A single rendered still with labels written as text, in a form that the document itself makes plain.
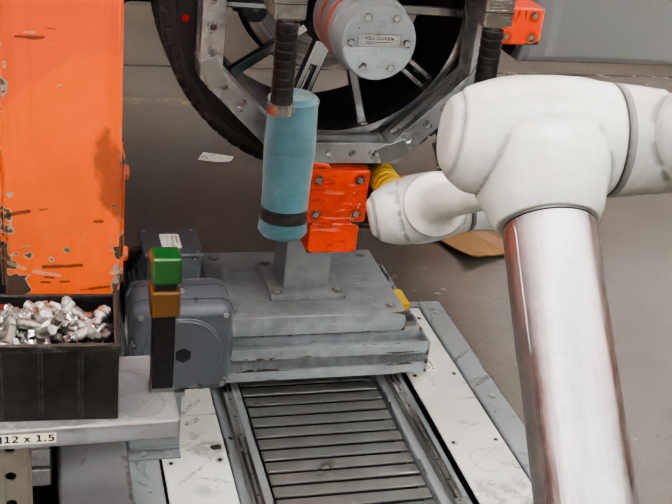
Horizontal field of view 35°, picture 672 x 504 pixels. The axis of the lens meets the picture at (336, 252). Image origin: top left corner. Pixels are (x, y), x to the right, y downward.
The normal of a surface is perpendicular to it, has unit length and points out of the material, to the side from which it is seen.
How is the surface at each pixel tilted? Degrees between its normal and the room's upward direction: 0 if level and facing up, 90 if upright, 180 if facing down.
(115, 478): 0
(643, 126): 57
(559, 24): 90
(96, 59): 90
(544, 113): 49
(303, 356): 90
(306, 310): 0
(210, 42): 90
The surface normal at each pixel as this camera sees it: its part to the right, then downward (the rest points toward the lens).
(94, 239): 0.25, 0.44
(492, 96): -0.16, -0.61
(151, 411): 0.10, -0.90
